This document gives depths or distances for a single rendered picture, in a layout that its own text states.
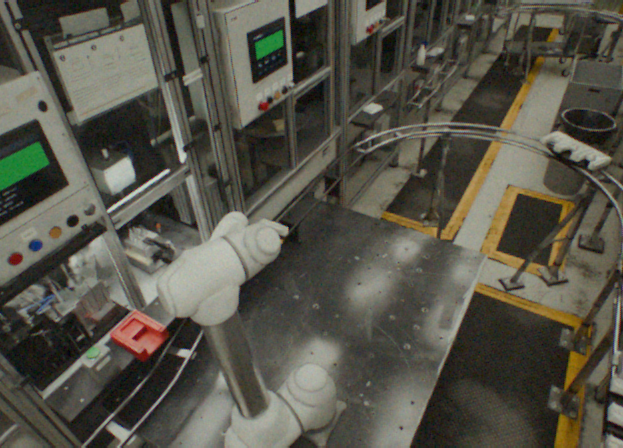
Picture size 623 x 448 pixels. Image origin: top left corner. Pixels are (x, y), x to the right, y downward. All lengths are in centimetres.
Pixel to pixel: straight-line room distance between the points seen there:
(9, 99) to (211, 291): 66
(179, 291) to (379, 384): 97
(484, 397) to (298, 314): 116
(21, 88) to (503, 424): 241
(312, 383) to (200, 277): 58
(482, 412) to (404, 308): 82
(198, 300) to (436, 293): 128
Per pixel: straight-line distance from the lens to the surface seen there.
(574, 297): 328
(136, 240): 192
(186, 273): 102
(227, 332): 114
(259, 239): 104
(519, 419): 260
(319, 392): 143
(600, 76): 513
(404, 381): 177
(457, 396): 257
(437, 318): 197
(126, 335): 168
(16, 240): 138
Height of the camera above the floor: 220
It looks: 41 degrees down
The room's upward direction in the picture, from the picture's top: 3 degrees counter-clockwise
